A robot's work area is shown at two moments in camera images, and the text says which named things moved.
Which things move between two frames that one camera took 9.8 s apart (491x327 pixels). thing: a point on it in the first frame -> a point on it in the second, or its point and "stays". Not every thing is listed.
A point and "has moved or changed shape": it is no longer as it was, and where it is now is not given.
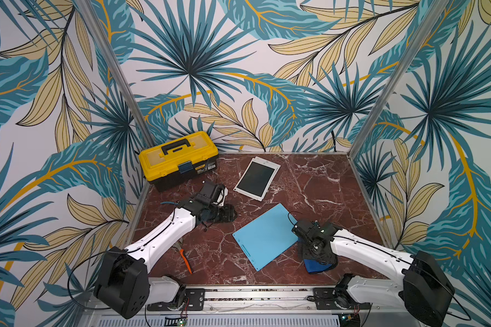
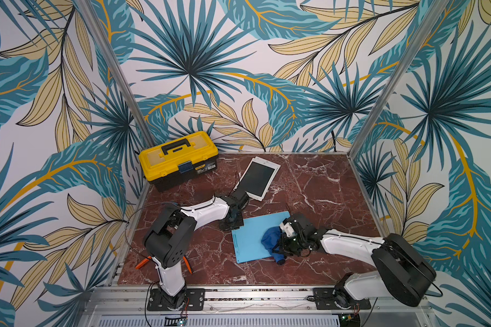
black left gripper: x=228 y=216 -> x=241 y=223
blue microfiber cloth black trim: x=313 y=266 -> x=269 y=238
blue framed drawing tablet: x=267 y=237 has moved or changed shape
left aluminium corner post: x=116 y=71 stays
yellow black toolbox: x=170 y=161 stays
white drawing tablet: x=257 y=178 stays
